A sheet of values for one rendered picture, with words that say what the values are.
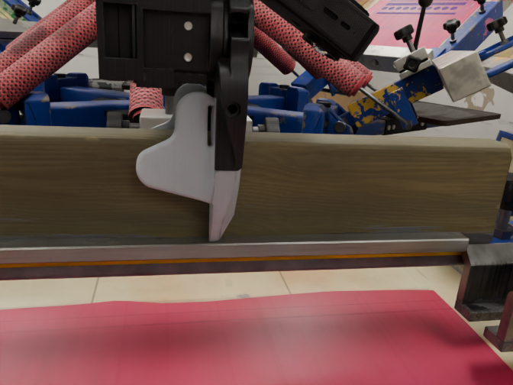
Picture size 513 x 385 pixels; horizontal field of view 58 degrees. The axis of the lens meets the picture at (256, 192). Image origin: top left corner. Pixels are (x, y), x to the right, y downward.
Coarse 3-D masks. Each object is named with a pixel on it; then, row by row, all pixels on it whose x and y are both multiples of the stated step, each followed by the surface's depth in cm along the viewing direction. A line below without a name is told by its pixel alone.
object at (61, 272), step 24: (120, 264) 31; (144, 264) 31; (168, 264) 31; (192, 264) 32; (216, 264) 32; (240, 264) 32; (264, 264) 33; (288, 264) 33; (312, 264) 34; (336, 264) 34; (360, 264) 34; (384, 264) 35; (408, 264) 35; (432, 264) 36; (456, 264) 36
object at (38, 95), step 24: (24, 96) 79; (48, 96) 80; (72, 96) 112; (96, 96) 110; (120, 96) 108; (264, 96) 122; (288, 96) 123; (24, 120) 79; (48, 120) 81; (72, 120) 88; (96, 120) 92; (288, 120) 96; (312, 120) 89; (336, 120) 91
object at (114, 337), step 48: (0, 336) 32; (48, 336) 33; (96, 336) 33; (144, 336) 33; (192, 336) 34; (0, 384) 28; (48, 384) 28; (96, 384) 29; (144, 384) 29; (192, 384) 29
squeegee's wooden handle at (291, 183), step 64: (0, 128) 27; (64, 128) 28; (128, 128) 29; (0, 192) 27; (64, 192) 27; (128, 192) 28; (256, 192) 30; (320, 192) 31; (384, 192) 32; (448, 192) 33
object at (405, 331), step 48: (240, 336) 34; (288, 336) 34; (336, 336) 35; (384, 336) 35; (432, 336) 36; (240, 384) 29; (288, 384) 30; (336, 384) 30; (384, 384) 30; (432, 384) 31; (480, 384) 31
